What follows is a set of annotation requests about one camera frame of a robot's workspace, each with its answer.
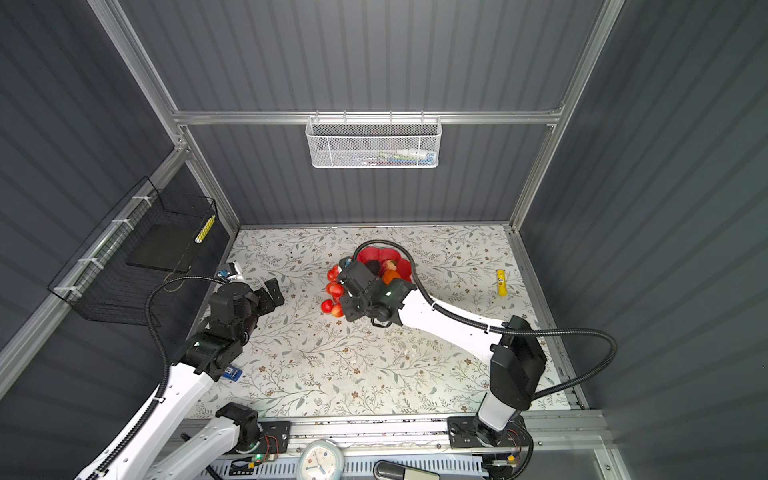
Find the red fake grape bunch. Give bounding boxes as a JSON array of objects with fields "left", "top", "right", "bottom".
[{"left": 321, "top": 265, "right": 344, "bottom": 318}]

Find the large orange fake orange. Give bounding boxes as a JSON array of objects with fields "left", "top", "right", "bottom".
[{"left": 381, "top": 270, "right": 401, "bottom": 285}]

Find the black fake avocado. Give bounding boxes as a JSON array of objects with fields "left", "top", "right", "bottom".
[{"left": 365, "top": 260, "right": 382, "bottom": 276}]

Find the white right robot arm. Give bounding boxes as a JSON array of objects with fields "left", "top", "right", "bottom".
[{"left": 333, "top": 240, "right": 618, "bottom": 447}]

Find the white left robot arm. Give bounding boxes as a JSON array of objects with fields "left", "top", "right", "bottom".
[{"left": 77, "top": 265, "right": 285, "bottom": 479}]

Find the red flower-shaped fruit bowl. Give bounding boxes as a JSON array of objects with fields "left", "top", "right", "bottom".
[{"left": 357, "top": 246, "right": 413, "bottom": 284}]

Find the blue black handheld tool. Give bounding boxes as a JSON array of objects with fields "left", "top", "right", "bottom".
[{"left": 222, "top": 366, "right": 243, "bottom": 382}]

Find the floral table mat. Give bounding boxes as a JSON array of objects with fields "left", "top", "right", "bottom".
[{"left": 190, "top": 225, "right": 536, "bottom": 419}]

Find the yellow marker in black basket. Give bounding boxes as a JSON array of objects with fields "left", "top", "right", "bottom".
[{"left": 194, "top": 215, "right": 216, "bottom": 244}]

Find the yellow tube on table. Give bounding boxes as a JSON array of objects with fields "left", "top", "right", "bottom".
[{"left": 496, "top": 269, "right": 508, "bottom": 297}]

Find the white analog clock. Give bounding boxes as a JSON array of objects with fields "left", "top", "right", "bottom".
[{"left": 295, "top": 439, "right": 345, "bottom": 480}]

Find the black wire mesh basket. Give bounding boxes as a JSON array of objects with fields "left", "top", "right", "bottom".
[{"left": 48, "top": 177, "right": 218, "bottom": 325}]

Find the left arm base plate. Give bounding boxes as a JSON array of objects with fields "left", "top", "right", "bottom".
[{"left": 235, "top": 421, "right": 292, "bottom": 457}]

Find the white wire mesh basket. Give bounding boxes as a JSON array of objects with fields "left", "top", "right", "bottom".
[{"left": 305, "top": 119, "right": 443, "bottom": 170}]

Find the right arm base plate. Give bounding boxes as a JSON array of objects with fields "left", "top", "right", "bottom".
[{"left": 446, "top": 415, "right": 532, "bottom": 449}]

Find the grey handle object bottom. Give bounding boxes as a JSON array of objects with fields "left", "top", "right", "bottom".
[{"left": 372, "top": 460, "right": 441, "bottom": 480}]

